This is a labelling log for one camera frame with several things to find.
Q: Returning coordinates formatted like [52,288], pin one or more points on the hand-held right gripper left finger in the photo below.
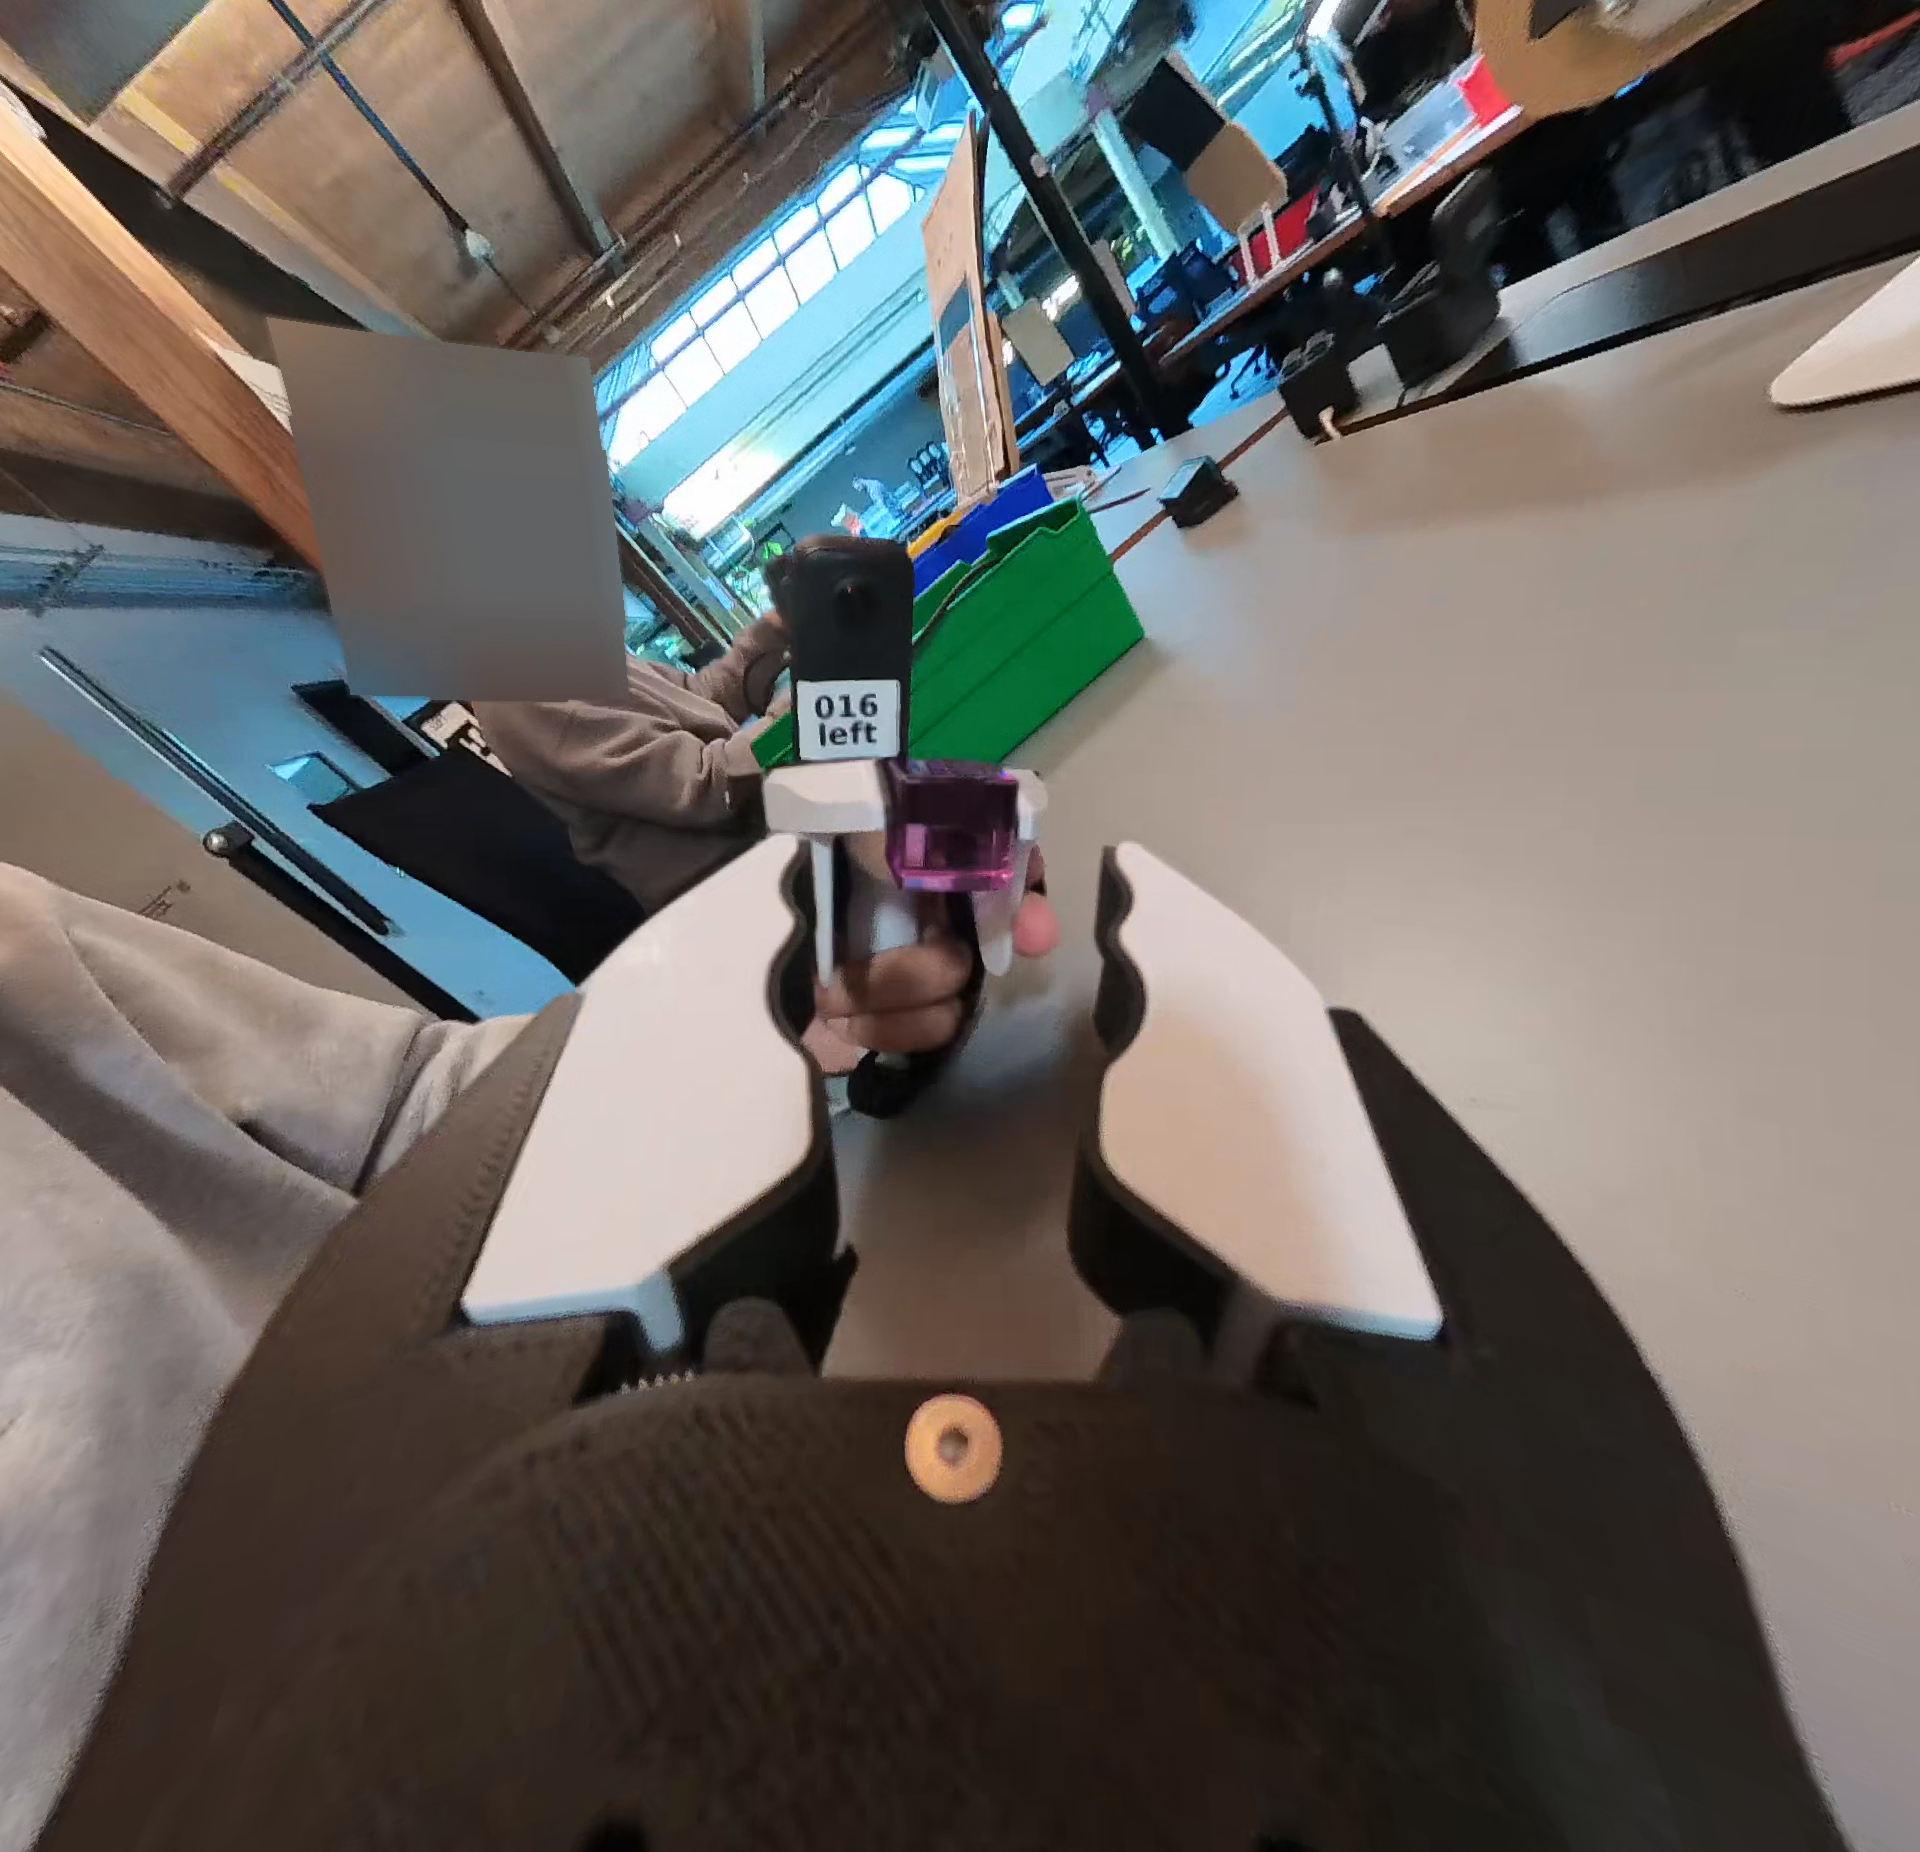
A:
[644,1133]

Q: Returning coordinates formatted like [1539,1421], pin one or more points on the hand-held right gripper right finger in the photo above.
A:
[1261,1133]

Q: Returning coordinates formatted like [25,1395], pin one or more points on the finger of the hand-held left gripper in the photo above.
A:
[1035,817]
[824,798]

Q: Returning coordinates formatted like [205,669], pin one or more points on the purple translucent cube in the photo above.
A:
[952,824]

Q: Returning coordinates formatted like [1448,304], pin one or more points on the green plastic bin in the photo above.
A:
[1021,636]

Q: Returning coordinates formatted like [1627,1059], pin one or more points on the person's left forearm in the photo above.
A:
[225,1012]

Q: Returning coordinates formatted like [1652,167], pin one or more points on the person's left hand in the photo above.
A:
[893,1012]

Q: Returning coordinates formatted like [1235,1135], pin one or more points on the blue plastic bin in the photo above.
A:
[999,516]

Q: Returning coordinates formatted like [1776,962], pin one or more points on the black office chair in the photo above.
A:
[481,862]

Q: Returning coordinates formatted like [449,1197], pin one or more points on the cardboard sheet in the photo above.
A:
[961,276]

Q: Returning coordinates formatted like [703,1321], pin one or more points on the small black box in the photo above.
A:
[1200,490]

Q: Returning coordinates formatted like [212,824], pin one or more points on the black metal pole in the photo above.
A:
[1038,186]

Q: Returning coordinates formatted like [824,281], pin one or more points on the background monitor with cardboard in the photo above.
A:
[1185,120]

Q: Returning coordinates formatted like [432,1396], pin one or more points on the person's grey hoodie torso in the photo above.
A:
[120,1433]

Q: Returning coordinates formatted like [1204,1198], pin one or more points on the black charger dock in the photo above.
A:
[1440,306]

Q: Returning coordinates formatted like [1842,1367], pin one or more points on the red plastic bin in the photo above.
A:
[1485,91]

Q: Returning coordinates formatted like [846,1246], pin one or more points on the cardboard-backed monitor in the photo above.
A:
[1508,36]

